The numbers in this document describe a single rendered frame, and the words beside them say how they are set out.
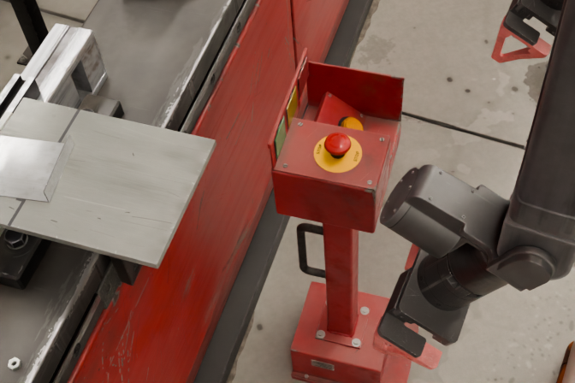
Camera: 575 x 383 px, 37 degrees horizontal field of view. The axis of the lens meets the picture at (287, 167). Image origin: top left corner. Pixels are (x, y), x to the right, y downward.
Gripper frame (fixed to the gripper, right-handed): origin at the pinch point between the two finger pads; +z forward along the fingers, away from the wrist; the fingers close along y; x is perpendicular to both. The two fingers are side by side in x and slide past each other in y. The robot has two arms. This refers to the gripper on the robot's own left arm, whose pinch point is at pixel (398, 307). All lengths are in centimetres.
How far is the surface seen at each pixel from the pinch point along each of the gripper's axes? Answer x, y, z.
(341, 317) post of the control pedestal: 18, -34, 80
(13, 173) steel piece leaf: -42.8, 0.6, 21.1
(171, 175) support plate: -26.9, -6.1, 13.3
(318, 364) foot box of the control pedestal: 21, -27, 92
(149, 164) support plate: -29.8, -6.6, 14.7
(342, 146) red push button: -8.2, -31.1, 25.1
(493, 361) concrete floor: 54, -46, 84
